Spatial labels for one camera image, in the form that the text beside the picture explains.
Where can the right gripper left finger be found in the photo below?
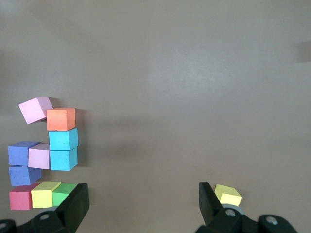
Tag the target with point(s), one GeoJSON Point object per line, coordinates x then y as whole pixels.
{"type": "Point", "coordinates": [73, 208]}

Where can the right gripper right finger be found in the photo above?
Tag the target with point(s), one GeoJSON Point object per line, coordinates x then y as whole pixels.
{"type": "Point", "coordinates": [210, 206]}

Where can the green foam cube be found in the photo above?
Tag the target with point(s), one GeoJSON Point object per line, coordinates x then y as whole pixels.
{"type": "Point", "coordinates": [62, 195]}

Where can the yellow foam cube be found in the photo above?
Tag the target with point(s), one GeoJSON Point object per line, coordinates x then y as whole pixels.
{"type": "Point", "coordinates": [228, 196]}
{"type": "Point", "coordinates": [42, 196]}

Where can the blue foam cube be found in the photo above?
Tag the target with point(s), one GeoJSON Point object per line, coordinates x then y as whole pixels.
{"type": "Point", "coordinates": [63, 139]}
{"type": "Point", "coordinates": [63, 159]}

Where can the red foam cube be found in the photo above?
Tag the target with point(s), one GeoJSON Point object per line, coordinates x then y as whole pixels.
{"type": "Point", "coordinates": [20, 199]}

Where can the purple foam cube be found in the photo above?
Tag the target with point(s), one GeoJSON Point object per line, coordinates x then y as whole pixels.
{"type": "Point", "coordinates": [22, 176]}
{"type": "Point", "coordinates": [18, 154]}

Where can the pink foam cube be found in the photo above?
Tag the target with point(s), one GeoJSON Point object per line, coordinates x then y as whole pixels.
{"type": "Point", "coordinates": [34, 110]}
{"type": "Point", "coordinates": [39, 156]}

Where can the orange foam cube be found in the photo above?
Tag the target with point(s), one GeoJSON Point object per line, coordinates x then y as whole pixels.
{"type": "Point", "coordinates": [60, 119]}

